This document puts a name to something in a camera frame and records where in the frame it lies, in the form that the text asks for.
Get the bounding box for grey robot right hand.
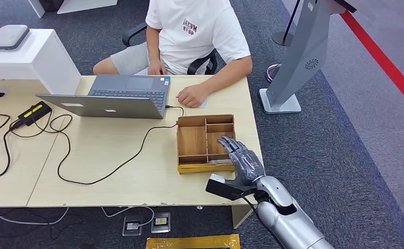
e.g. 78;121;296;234
217;135;266;186

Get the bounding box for person's left hand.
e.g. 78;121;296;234
176;84;210;109

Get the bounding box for person's right hand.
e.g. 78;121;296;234
147;60;168;76

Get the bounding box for person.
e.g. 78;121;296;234
92;0;253;109

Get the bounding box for black office chair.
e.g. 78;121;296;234
122;22;219;76

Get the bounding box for wooden organizer box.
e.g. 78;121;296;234
176;114;238;175

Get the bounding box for grey laptop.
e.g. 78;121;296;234
35;74;171;120

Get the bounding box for chrome stanchion base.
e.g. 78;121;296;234
265;63;283;83

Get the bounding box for white furniture panel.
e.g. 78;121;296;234
28;0;119;19

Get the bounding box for metal floor socket plate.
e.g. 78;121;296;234
122;214;144;237
151;212;171;234

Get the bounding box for grey kiosk stand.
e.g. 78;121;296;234
259;0;357;115

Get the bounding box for white cabinet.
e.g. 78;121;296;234
0;28;82;95

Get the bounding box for black power adapter yellow label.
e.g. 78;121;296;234
18;101;52;127

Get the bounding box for grey flat device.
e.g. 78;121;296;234
0;24;30;51

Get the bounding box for black laptop charger cable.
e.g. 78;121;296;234
9;105;185;186

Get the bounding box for black stanchion post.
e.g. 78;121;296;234
272;0;302;47

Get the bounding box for white cable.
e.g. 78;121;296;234
101;206;155;228
0;206;70;226

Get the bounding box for black mains cable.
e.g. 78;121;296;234
0;118;25;179

